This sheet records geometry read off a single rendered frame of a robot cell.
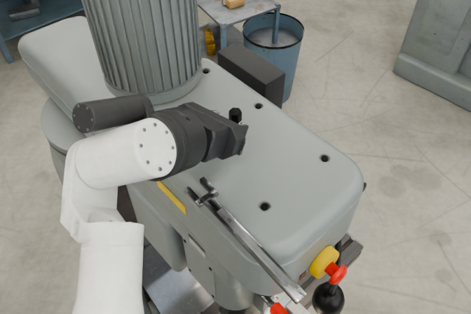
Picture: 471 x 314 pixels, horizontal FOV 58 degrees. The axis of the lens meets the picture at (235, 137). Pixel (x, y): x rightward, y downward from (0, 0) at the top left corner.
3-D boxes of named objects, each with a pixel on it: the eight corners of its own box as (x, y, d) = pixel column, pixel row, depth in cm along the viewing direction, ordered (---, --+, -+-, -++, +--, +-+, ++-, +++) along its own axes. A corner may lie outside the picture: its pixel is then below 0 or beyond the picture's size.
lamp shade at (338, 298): (342, 321, 97) (347, 310, 92) (310, 315, 98) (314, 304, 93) (343, 290, 102) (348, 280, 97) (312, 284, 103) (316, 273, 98)
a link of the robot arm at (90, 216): (159, 132, 51) (155, 247, 47) (108, 147, 56) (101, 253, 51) (116, 116, 46) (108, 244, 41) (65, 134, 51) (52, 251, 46)
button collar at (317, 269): (336, 263, 77) (343, 247, 72) (315, 284, 74) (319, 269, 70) (327, 256, 78) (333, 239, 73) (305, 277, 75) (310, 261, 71)
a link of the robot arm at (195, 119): (172, 140, 70) (120, 156, 60) (186, 86, 67) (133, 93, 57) (235, 174, 65) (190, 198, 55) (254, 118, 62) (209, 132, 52)
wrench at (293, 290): (312, 291, 57) (312, 289, 56) (291, 310, 55) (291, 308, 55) (203, 179, 70) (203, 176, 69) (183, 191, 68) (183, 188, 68)
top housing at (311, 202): (361, 223, 82) (382, 172, 71) (265, 315, 71) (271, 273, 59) (206, 101, 106) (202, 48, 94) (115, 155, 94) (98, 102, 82)
